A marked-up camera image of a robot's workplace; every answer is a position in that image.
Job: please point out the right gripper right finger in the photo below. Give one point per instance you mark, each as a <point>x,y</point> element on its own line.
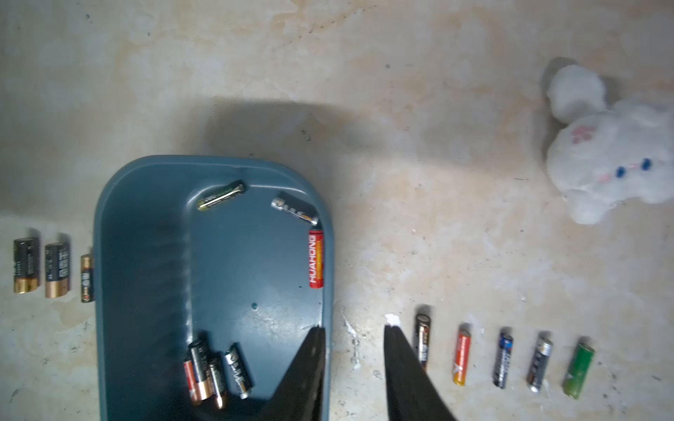
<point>409,391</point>

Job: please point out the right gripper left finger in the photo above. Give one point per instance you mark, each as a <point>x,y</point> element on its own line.
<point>299,395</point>

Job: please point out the red orange AAA battery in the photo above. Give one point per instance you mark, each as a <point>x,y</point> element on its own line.
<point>462,355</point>

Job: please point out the black gold AA battery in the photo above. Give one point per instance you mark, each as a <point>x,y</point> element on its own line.
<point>422,338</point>

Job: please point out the dark blue battery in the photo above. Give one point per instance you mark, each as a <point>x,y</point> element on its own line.
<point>503,358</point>

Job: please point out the black silver battery row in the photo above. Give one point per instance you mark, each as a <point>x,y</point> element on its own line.
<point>539,364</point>

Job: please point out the red Huahong battery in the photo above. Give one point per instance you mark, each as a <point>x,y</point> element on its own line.
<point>316,251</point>

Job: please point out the teal plastic storage box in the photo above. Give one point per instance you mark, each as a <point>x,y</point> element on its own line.
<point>235,275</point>

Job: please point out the black gold battery row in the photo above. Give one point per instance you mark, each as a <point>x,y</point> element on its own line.
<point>87,280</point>

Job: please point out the black battery copper end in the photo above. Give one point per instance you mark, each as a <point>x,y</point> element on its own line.
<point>57,267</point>

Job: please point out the white plush toy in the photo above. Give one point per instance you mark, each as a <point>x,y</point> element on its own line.
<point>606,154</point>

